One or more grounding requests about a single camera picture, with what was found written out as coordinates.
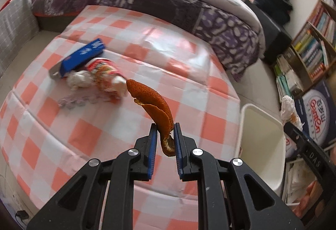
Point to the row of tall books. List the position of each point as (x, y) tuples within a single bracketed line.
[(324, 22)]

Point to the black storage bench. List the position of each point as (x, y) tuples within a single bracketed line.
[(273, 34)]

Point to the clear plastic wrapper piece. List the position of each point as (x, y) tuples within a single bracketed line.
[(73, 102)]

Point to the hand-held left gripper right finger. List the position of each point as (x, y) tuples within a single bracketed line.
[(179, 151)]

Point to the black power adapter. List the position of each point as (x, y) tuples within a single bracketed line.
[(21, 215)]

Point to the red cloth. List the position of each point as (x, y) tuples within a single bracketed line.
[(10, 1)]

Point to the orange peel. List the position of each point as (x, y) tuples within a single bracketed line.
[(155, 104)]

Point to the white plastic bin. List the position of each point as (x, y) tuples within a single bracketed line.
[(262, 135)]

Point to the blue cardboard box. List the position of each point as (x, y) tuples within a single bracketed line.
[(81, 58)]

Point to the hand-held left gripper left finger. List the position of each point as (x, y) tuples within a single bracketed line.
[(153, 151)]

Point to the row of colourful books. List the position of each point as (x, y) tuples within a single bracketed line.
[(312, 54)]

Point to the purple patterned bed sheet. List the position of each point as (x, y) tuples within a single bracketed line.
[(223, 35)]

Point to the wooden bookshelf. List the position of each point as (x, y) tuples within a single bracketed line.
[(296, 59)]

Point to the pile of books on floor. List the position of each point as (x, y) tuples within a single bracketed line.
[(287, 77)]

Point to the red snack packet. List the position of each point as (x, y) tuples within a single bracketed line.
[(105, 69)]

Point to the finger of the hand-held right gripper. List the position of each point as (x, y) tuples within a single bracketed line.
[(307, 148)]

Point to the grey checked cloth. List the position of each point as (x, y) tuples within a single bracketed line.
[(15, 22)]

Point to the pile of black clothes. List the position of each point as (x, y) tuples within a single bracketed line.
[(273, 4)]

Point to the dark blue water case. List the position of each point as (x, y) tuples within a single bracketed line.
[(315, 114)]

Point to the orange checkered tablecloth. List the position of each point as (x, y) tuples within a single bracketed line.
[(183, 67)]

